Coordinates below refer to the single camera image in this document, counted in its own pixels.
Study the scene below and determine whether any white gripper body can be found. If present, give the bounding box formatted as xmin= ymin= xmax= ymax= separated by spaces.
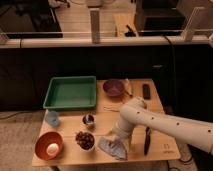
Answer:
xmin=107 ymin=130 xmax=131 ymax=147

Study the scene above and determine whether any light blue towel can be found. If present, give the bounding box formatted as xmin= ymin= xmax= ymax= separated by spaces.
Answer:
xmin=98 ymin=137 xmax=127 ymax=160

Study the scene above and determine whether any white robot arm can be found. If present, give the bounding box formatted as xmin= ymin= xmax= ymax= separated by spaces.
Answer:
xmin=112 ymin=97 xmax=213 ymax=155

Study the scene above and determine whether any bowl of dark grapes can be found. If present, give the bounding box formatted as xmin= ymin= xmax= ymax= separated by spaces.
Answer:
xmin=75 ymin=131 xmax=95 ymax=150

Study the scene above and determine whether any small metal cup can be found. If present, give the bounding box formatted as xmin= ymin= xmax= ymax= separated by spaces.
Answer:
xmin=82 ymin=114 xmax=95 ymax=129

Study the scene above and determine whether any purple bowl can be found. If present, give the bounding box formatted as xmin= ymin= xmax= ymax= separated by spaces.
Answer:
xmin=103 ymin=79 xmax=125 ymax=97

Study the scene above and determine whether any black remote control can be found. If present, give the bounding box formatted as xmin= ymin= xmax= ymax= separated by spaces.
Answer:
xmin=142 ymin=84 xmax=151 ymax=100

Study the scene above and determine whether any white egg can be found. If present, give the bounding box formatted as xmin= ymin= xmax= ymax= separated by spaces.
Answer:
xmin=46 ymin=143 xmax=58 ymax=156

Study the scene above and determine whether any green plastic tray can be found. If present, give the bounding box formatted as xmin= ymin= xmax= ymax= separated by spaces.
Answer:
xmin=43 ymin=76 xmax=97 ymax=111

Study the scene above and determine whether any orange bowl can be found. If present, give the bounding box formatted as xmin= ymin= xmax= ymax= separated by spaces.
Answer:
xmin=35 ymin=132 xmax=63 ymax=161

